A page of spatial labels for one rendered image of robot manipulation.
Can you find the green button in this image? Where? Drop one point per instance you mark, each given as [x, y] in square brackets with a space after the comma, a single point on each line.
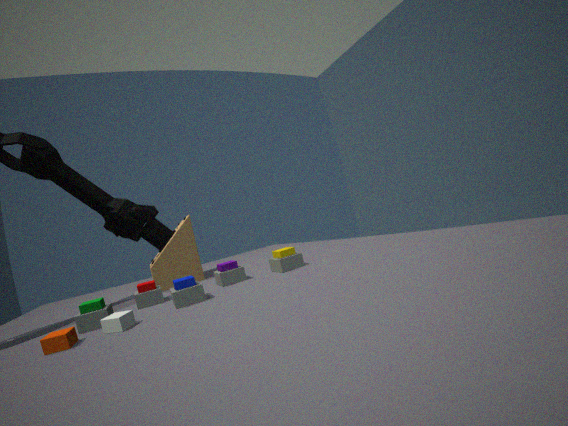
[91, 312]

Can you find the blue button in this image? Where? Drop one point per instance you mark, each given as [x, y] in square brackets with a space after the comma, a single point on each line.
[187, 292]

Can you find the yellow button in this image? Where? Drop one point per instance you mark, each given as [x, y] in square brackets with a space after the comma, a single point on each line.
[285, 260]

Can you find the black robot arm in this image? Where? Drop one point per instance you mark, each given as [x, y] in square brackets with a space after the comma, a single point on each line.
[122, 217]

